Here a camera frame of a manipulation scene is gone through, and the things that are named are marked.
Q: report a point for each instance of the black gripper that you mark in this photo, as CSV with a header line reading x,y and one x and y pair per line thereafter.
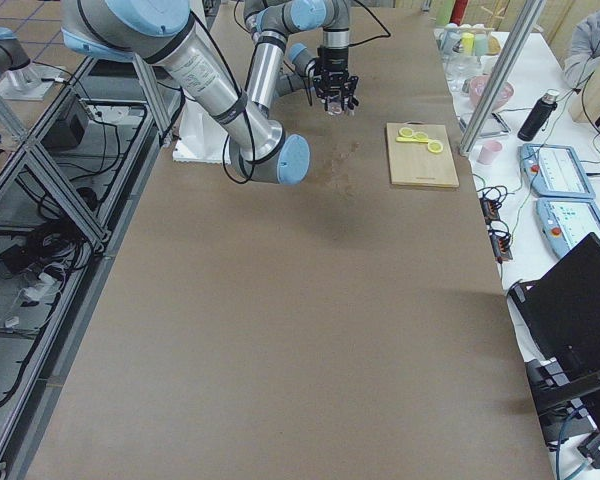
x,y
334,60

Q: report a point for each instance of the steel jigger cup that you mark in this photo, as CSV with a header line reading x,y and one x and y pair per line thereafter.
x,y
335,105

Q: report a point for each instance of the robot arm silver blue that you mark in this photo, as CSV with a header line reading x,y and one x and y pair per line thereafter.
x,y
272,23
165,34

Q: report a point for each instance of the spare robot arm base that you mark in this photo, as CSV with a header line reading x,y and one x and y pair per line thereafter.
x,y
20,78

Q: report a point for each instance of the pink plastic cup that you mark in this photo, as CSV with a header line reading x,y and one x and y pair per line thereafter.
x,y
489,152

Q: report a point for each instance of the yellow plastic knife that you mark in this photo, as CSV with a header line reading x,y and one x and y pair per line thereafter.
x,y
402,139

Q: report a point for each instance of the lemon slice far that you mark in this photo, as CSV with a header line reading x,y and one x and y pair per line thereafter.
x,y
406,132

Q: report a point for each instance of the lemon slice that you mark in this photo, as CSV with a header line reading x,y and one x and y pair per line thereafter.
x,y
406,132
435,147
420,136

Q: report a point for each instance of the lemon slice middle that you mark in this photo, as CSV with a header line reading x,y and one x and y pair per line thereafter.
x,y
420,136

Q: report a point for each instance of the bamboo cutting board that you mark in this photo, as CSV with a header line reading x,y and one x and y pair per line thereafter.
x,y
411,164

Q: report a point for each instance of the lemon slice near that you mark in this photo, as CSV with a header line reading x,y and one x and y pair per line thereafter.
x,y
435,147

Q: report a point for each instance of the black water bottle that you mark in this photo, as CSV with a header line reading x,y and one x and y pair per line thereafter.
x,y
538,115

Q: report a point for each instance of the blue teach pendant far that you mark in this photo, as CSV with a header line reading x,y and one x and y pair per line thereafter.
x,y
555,171

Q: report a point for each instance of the blue teach pendant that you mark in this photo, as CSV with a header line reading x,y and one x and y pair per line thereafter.
x,y
555,171
566,221

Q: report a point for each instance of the person in background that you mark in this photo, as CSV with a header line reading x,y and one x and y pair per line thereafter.
x,y
583,54

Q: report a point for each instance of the blue teach pendant near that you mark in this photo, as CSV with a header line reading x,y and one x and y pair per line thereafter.
x,y
566,221

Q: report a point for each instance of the black computer monitor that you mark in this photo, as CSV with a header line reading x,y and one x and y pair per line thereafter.
x,y
562,313

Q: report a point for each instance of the aluminium frame post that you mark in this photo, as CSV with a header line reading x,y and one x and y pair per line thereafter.
x,y
523,26

